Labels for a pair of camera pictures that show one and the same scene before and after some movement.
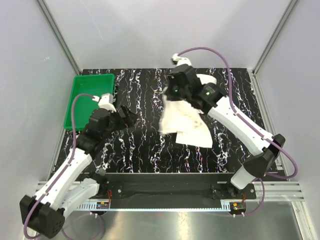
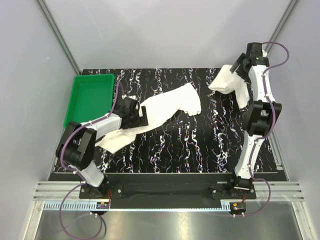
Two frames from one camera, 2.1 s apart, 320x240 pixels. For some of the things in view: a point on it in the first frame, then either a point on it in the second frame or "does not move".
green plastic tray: [96, 85] does not move
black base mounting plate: [171, 186] does not move
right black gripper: [169, 95] to [239, 61]
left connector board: [102, 205] does not move
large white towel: [182, 118] to [183, 99]
